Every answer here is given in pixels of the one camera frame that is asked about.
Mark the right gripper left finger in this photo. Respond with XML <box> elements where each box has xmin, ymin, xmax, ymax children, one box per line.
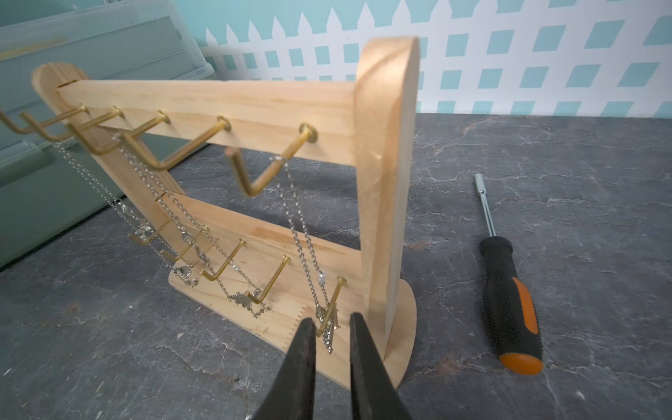
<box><xmin>253</xmin><ymin>318</ymin><xmax>316</xmax><ymax>420</ymax></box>

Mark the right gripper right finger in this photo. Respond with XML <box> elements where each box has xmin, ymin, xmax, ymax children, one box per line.
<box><xmin>350</xmin><ymin>313</ymin><xmax>411</xmax><ymax>420</ymax></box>

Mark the silver chain necklace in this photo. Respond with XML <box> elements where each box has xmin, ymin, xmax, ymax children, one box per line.
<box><xmin>112</xmin><ymin>133</ymin><xmax>271</xmax><ymax>319</ymax></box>
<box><xmin>269</xmin><ymin>154</ymin><xmax>341</xmax><ymax>355</ymax></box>
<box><xmin>49</xmin><ymin>138</ymin><xmax>201</xmax><ymax>289</ymax></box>

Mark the wooden jewelry display stand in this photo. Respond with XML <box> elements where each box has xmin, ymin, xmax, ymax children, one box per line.
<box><xmin>16</xmin><ymin>37</ymin><xmax>420</xmax><ymax>389</ymax></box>

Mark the orange black screwdriver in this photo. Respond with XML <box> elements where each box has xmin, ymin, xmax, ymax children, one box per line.
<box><xmin>474</xmin><ymin>173</ymin><xmax>544</xmax><ymax>376</ymax></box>

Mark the translucent green storage box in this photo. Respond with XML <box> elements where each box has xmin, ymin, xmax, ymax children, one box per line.
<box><xmin>0</xmin><ymin>0</ymin><xmax>216</xmax><ymax>269</ymax></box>

